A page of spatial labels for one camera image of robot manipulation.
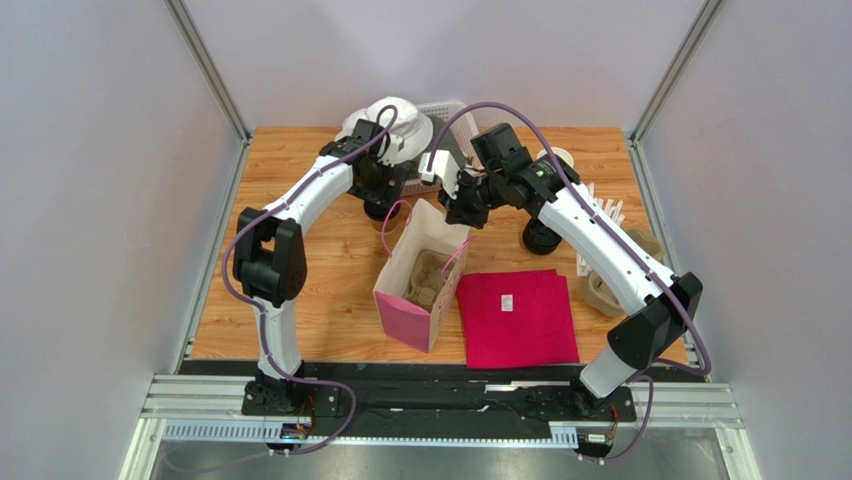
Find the folded red t-shirt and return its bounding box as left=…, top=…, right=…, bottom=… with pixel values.
left=457, top=270, right=580, bottom=370

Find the olive green folded garment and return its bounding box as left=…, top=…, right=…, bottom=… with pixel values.
left=424, top=115, right=468, bottom=169

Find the white bucket hat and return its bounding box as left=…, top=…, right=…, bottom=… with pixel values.
left=335, top=96, right=434, bottom=161

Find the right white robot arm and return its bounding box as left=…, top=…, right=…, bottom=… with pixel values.
left=419, top=123, right=703, bottom=404

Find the brown paper coffee cup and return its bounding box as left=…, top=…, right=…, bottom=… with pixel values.
left=371, top=218, right=398, bottom=233

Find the cardboard cup carrier tray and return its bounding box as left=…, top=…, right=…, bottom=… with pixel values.
left=581, top=228, right=666, bottom=318

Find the single cardboard cup carrier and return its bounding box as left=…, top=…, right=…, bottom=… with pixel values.
left=402, top=249, right=454, bottom=311

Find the stack of black lids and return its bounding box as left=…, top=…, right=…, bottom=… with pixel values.
left=521, top=219, right=562, bottom=255

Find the stack of paper cups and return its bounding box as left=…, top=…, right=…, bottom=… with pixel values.
left=536, top=147, right=575, bottom=169

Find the pink and cream paper bag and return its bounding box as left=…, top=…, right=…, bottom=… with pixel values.
left=373, top=199, right=475, bottom=353

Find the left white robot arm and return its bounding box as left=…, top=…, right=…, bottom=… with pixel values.
left=221, top=110, right=411, bottom=413

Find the white plastic basket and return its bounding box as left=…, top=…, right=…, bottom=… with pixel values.
left=399, top=100, right=488, bottom=198

